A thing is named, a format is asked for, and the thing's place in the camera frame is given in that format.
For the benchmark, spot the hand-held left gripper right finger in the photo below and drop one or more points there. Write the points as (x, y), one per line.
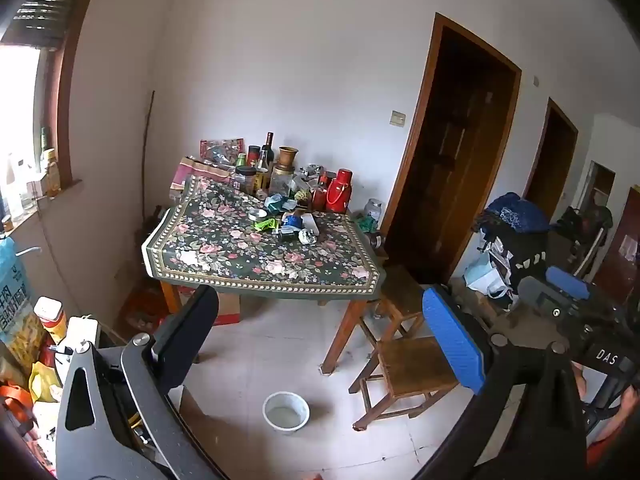
(452, 340)

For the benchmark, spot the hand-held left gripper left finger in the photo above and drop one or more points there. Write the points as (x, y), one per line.
(187, 335)

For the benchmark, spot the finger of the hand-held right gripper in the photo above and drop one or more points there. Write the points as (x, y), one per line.
(567, 280)
(542, 300)

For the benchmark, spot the white plastic basin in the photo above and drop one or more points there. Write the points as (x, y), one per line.
(286, 412)

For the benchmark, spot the white paper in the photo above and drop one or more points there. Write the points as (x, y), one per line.
(307, 237)

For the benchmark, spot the blue packet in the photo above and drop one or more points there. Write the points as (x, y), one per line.
(292, 220)

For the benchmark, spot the teal white plastic bag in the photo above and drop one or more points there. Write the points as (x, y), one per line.
(280, 203)

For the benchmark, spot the white box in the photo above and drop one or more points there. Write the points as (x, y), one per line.
(310, 222)

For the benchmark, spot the person's right hand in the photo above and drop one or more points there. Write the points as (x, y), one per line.
(630, 404)

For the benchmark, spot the cardboard box red print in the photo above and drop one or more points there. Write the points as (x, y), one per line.
(227, 307)

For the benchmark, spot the low wooden stool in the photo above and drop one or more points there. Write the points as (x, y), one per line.
(410, 367)

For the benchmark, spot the red plastic bag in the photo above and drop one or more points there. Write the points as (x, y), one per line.
(145, 305)

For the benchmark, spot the reddish wooden door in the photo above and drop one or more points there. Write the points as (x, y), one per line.
(625, 250)

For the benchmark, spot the tall wooden stool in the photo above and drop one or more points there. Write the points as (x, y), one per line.
(400, 287)

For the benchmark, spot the person's orange clothing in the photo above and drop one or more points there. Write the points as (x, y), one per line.
(606, 446)

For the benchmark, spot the dark floral tablecloth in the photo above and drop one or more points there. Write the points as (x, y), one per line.
(235, 255)

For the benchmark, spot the wooden table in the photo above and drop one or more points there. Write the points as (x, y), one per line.
(345, 332)

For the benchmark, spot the metal tin jar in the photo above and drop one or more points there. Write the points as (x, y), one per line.
(375, 240)

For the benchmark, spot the red lidded plastic jar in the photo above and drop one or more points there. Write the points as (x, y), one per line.
(50, 315)

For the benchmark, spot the green cloth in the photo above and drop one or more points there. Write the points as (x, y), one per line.
(367, 223)

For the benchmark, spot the yellow plastic bag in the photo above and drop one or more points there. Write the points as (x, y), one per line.
(42, 382)

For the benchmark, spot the clear glass jar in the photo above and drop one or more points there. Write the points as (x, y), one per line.
(372, 208)

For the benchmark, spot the dark wooden door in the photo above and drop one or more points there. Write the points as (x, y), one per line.
(450, 170)

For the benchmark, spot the maroon striped bag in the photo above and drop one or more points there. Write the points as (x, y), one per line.
(192, 174)

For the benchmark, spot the clear jar black lid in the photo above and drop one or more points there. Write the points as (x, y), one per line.
(245, 179)

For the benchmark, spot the yellow label liquor bottle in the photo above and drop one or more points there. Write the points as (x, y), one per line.
(261, 175)

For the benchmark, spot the blue printed sack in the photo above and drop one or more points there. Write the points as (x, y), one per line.
(12, 300)

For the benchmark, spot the glass jar gold lid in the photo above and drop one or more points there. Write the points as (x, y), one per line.
(281, 182)

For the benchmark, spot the green custard apple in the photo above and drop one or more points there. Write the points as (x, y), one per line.
(301, 195)

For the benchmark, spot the green cap bottle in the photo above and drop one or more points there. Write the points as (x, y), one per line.
(241, 160)

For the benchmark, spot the red thermos flask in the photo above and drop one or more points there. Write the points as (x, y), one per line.
(340, 191)

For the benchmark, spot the red snack packet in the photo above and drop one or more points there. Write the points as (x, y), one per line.
(222, 150)

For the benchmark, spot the red sauce bottle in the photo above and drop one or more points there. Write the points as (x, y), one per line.
(318, 199)

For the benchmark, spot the red tin can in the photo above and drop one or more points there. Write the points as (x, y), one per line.
(253, 154)

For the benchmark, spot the dark wine bottle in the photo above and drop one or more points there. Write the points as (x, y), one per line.
(269, 152)

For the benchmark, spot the brown ceramic vase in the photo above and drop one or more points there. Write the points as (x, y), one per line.
(288, 157)

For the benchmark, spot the yellow oil bottle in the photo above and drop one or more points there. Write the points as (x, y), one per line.
(50, 175)

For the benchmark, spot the thin wooden stick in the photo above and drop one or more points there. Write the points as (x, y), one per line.
(147, 125)

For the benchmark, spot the dark green glass bottle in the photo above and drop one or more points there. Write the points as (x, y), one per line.
(45, 137)

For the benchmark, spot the bamboo window blind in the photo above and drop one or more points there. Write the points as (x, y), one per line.
(40, 10)

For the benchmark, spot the narrow wooden door frame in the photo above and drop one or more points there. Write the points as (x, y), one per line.
(535, 160)

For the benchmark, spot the beige light switch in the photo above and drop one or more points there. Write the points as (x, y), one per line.
(398, 118)

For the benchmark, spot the wooden window frame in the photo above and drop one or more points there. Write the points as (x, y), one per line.
(65, 110)

